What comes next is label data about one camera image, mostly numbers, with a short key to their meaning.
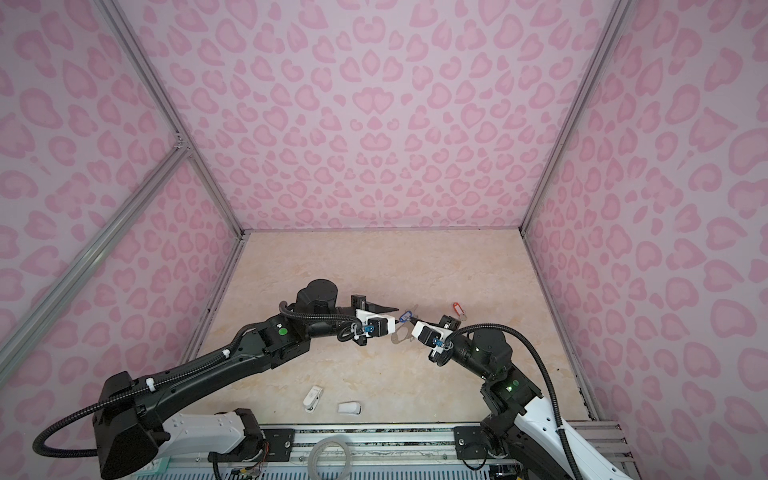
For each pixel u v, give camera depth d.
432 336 0.55
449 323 0.62
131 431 0.38
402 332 0.56
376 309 0.62
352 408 0.77
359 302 0.61
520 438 0.60
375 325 0.54
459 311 0.98
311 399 0.77
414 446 0.75
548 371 0.85
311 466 0.68
